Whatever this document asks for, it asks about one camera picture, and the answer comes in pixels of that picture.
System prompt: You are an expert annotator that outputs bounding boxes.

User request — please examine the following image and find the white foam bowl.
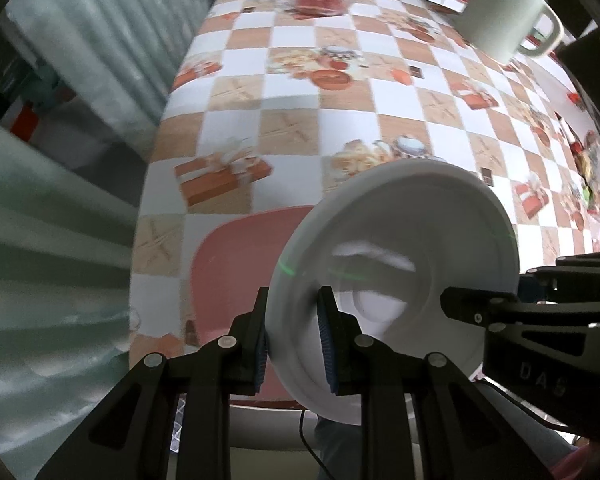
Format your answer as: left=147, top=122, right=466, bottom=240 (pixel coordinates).
left=265, top=159, right=519, bottom=425

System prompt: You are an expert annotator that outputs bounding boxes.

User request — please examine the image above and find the pink square plate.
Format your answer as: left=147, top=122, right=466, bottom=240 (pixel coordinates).
left=188, top=204, right=316, bottom=403

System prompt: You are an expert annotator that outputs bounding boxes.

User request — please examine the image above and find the checkered blue cloth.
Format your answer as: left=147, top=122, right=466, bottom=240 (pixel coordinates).
left=170, top=394, right=186, bottom=454

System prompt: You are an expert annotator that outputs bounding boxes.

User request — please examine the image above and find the red snack tray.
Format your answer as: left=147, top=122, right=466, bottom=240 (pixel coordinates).
left=558, top=116, right=600, bottom=252

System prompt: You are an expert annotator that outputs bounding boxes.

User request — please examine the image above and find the pale green curtain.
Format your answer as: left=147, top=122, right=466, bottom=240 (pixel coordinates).
left=0, top=0, right=211, bottom=479

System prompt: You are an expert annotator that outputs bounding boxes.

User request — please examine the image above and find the pale green electric kettle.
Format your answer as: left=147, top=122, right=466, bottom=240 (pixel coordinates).
left=454, top=0, right=565, bottom=64

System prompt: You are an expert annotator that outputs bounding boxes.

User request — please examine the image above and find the checkered plastic tablecloth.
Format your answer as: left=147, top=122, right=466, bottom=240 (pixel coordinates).
left=130, top=0, right=595, bottom=361

